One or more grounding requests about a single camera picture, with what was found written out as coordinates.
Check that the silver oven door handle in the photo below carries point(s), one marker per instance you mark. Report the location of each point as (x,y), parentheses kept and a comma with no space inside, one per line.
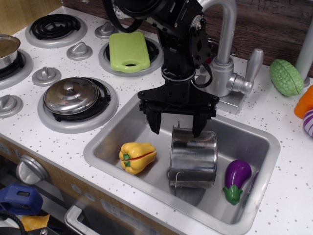
(90,222)

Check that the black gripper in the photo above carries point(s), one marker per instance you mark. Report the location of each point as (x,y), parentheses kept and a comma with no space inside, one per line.
(178,98)

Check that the silver stove knob bottom left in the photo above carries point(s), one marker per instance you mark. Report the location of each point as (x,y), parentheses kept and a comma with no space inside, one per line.
(10,105)

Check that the back right stove burner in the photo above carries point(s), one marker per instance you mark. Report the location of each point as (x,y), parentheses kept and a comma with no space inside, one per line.
(155,55)

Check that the silver stove knob top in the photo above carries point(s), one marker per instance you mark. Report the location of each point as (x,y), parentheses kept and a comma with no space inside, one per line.
(105,31)

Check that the grey vertical pole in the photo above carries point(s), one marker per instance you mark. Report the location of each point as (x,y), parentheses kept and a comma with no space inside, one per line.
(305,57)

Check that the yellow toy bell pepper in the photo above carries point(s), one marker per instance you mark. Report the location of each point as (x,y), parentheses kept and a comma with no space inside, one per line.
(136,156)

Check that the silver oven dial knob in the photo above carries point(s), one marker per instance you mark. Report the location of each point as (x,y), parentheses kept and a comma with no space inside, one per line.
(30,172)

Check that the purple toy eggplant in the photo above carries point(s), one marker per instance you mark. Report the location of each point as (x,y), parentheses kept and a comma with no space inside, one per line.
(236,174)

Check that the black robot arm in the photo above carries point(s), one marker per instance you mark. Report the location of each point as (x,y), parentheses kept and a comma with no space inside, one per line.
(180,26)

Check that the green plastic cutting board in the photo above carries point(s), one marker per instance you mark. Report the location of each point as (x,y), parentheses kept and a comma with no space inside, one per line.
(128,52)

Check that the silver stove knob lower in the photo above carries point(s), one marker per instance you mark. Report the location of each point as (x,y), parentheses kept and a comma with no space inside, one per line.
(46,76)

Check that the stainless steel pot lid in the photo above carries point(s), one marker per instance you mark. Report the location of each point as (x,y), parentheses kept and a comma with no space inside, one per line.
(71,96)

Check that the front right stove burner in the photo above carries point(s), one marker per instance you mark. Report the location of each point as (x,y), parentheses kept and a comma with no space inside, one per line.
(100,113)

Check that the silver stove knob middle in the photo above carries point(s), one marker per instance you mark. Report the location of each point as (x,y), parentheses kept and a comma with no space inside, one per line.
(79,52)

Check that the purple white striped toy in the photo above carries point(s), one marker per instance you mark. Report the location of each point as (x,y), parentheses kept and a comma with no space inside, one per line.
(308,122)

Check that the silver stove knob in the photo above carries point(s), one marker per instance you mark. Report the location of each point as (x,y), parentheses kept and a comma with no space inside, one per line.
(105,31)
(46,76)
(79,52)
(10,105)

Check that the green toy bitter melon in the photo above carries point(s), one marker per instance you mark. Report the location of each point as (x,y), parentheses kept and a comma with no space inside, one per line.
(286,78)

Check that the silver toy faucet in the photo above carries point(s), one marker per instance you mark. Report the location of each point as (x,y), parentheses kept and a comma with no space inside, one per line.
(230,87)

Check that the blue clamp tool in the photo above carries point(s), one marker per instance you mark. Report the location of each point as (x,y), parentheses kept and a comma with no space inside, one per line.
(20,200)

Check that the stainless steel sink basin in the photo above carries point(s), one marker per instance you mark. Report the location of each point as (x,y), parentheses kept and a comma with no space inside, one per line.
(218,178)

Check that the back left stove burner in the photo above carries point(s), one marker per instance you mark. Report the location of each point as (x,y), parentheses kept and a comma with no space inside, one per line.
(55,31)

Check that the orange toy vegetable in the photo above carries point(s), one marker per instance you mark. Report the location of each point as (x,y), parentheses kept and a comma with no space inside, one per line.
(305,103)

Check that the front left stove burner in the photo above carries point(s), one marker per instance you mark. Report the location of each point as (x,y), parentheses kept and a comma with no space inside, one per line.
(17,72)

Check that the yellow cloth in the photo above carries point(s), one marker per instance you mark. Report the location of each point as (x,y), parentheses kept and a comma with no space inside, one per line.
(33,222)

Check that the stove burner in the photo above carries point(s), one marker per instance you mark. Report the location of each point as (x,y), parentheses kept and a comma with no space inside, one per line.
(100,113)
(17,72)
(155,55)
(55,31)

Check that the steel pot on left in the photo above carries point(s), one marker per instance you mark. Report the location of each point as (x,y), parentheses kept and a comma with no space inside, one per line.
(9,46)

